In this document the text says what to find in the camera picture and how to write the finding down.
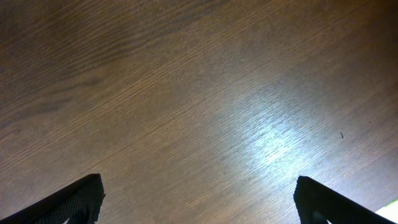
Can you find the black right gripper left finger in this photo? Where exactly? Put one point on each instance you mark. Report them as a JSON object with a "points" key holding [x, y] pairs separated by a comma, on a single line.
{"points": [[79, 202]]}

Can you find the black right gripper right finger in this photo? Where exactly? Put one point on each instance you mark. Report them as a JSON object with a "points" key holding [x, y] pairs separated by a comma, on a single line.
{"points": [[318, 204]]}

